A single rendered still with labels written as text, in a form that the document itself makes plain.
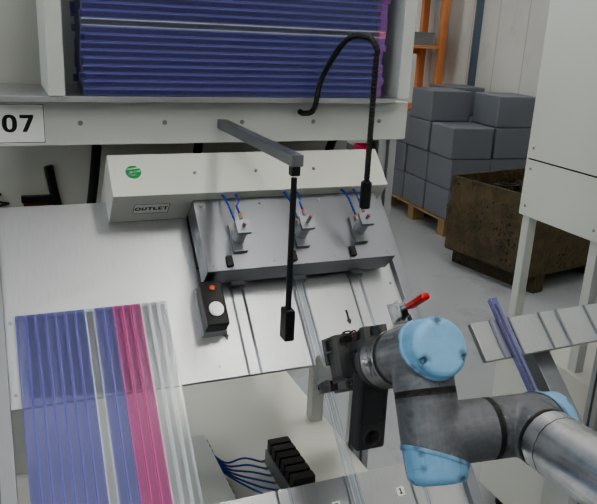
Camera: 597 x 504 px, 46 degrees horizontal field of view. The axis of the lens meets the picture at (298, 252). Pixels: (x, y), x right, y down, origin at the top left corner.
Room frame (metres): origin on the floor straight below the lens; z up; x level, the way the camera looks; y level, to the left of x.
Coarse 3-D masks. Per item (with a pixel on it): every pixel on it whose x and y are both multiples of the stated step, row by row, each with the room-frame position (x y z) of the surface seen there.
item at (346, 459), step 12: (300, 288) 1.13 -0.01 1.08; (300, 300) 1.11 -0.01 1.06; (312, 324) 1.09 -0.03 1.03; (312, 336) 1.07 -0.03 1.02; (312, 348) 1.06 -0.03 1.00; (324, 360) 1.05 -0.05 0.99; (324, 396) 1.01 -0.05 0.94; (336, 408) 0.99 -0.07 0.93; (336, 420) 0.98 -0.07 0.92; (336, 432) 0.96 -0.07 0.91; (348, 456) 0.94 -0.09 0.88; (348, 468) 0.93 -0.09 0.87; (348, 480) 0.92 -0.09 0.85; (360, 492) 0.91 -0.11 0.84
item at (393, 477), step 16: (400, 464) 0.97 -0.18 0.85; (336, 480) 0.92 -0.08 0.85; (368, 480) 0.93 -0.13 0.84; (384, 480) 0.94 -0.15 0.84; (400, 480) 0.95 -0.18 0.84; (256, 496) 0.87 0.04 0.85; (272, 496) 0.88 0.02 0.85; (288, 496) 0.88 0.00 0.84; (304, 496) 0.89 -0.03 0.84; (320, 496) 0.90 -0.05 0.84; (336, 496) 0.90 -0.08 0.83; (368, 496) 0.92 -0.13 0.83; (384, 496) 0.92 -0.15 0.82; (400, 496) 0.93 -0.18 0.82; (416, 496) 0.94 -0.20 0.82; (432, 496) 0.94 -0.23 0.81; (448, 496) 0.95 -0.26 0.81; (464, 496) 0.96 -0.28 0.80
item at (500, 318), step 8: (496, 304) 1.15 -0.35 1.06; (496, 312) 1.14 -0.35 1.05; (496, 320) 1.14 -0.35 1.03; (504, 320) 1.13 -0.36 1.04; (504, 328) 1.12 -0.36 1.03; (504, 336) 1.12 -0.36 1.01; (512, 336) 1.11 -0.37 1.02; (512, 344) 1.10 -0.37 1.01; (512, 352) 1.09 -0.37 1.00; (520, 352) 1.09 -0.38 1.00; (520, 360) 1.08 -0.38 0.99; (520, 368) 1.07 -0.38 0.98; (528, 368) 1.07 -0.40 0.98; (528, 376) 1.06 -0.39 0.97; (528, 384) 1.05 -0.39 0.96
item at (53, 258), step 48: (0, 240) 1.04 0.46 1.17; (48, 240) 1.07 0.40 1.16; (96, 240) 1.09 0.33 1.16; (144, 240) 1.12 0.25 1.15; (48, 288) 1.01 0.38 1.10; (96, 288) 1.03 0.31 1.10; (144, 288) 1.05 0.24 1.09; (192, 288) 1.08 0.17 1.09; (240, 288) 1.11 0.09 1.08; (336, 288) 1.16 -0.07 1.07; (384, 288) 1.19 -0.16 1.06; (192, 336) 1.02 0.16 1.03; (240, 336) 1.04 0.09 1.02; (192, 384) 0.97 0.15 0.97
